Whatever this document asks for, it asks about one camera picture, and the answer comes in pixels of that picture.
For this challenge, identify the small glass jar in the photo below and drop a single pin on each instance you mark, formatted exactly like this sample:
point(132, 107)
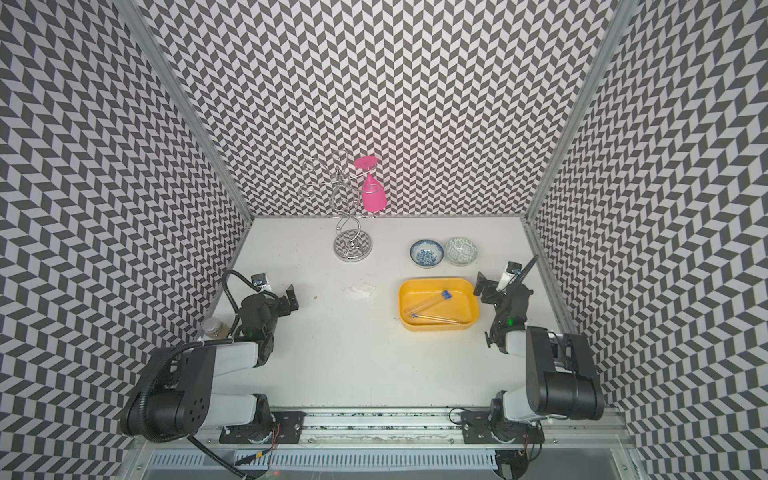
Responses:
point(213, 328)

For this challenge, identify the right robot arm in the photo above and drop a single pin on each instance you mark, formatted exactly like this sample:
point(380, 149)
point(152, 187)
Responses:
point(561, 378)

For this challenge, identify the green patterned bowl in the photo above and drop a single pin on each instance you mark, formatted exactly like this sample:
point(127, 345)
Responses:
point(460, 251)

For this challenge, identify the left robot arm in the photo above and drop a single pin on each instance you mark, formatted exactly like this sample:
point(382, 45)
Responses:
point(175, 398)

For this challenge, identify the yellow plastic tray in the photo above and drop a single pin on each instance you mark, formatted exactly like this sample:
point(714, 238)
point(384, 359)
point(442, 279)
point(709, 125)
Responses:
point(463, 305)

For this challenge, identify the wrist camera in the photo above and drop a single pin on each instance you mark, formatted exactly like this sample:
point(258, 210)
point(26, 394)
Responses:
point(260, 282)
point(511, 272)

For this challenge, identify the pink wine glass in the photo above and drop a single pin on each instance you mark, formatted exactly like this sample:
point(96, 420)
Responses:
point(373, 195)

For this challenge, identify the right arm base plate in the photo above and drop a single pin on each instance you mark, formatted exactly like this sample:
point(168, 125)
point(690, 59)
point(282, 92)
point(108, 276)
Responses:
point(478, 427)

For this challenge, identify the metal wire glass rack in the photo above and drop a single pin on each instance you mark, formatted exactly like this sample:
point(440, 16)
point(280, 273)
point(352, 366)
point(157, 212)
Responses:
point(332, 171)

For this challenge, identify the blue patterned bowl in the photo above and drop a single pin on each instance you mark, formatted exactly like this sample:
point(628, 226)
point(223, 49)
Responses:
point(426, 253)

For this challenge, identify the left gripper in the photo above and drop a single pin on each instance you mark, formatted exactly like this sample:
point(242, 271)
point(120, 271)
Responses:
point(283, 304)

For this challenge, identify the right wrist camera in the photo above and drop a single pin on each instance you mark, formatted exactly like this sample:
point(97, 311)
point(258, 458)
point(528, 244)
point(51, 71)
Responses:
point(511, 272)

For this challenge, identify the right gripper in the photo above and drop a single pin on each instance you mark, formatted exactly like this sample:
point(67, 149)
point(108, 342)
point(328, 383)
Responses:
point(489, 288)

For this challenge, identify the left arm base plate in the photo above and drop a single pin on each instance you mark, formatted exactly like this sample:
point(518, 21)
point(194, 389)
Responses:
point(282, 427)

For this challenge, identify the aluminium front rail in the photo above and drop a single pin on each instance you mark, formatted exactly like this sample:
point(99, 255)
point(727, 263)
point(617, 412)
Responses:
point(433, 428)

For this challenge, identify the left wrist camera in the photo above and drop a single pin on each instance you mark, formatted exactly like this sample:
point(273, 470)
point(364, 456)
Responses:
point(260, 282)

